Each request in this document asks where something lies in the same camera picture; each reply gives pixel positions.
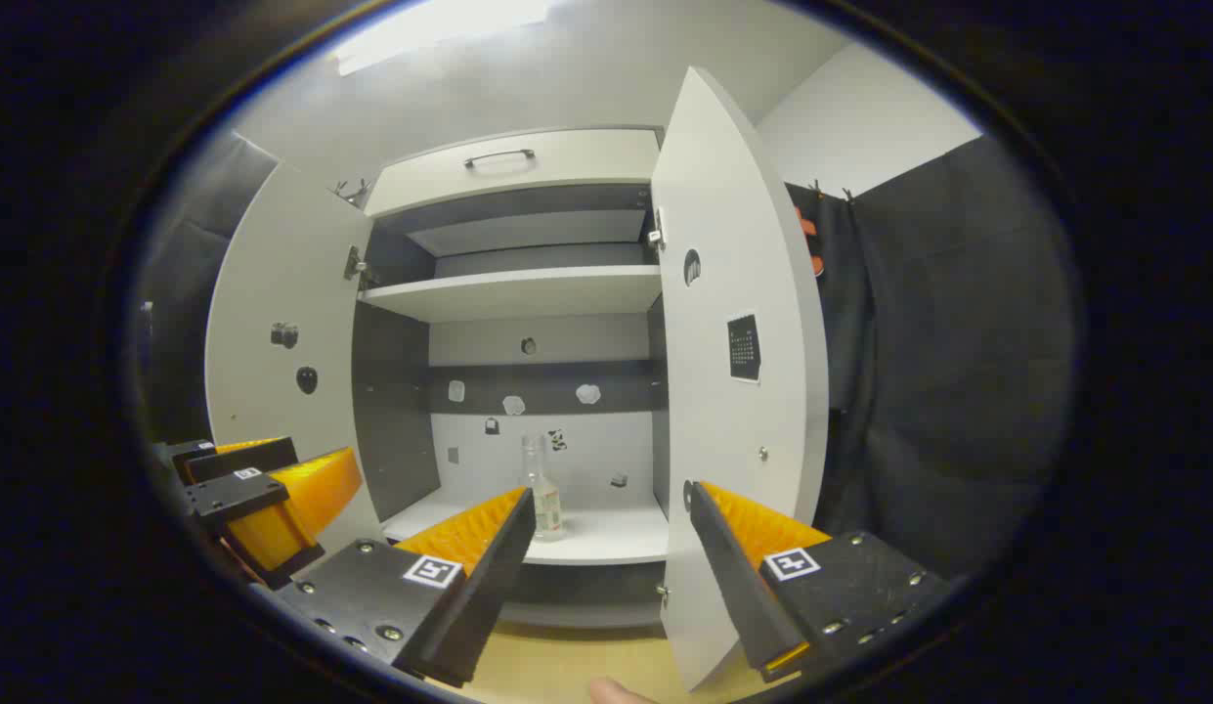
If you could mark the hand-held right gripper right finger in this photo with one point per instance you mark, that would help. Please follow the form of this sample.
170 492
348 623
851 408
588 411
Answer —
738 587

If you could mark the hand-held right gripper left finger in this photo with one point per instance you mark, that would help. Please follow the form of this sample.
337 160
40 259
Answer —
489 587

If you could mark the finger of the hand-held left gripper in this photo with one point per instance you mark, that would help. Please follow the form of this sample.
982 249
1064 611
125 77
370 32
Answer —
244 462
237 494

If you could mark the clear glass bottle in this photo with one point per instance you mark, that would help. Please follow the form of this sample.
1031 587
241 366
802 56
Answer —
545 508

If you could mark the white cabinet door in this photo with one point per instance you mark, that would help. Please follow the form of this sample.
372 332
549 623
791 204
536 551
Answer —
733 469
283 274

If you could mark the white cabinet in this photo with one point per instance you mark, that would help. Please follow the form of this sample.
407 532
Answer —
528 293

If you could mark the white cabinet flap panel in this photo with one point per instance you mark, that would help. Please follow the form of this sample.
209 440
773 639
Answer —
567 171

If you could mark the black backdrop cloth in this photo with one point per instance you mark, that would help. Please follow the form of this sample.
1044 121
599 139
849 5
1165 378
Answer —
938 372
181 284

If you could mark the ceiling light panel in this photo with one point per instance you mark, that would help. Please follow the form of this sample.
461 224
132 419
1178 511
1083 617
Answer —
440 29

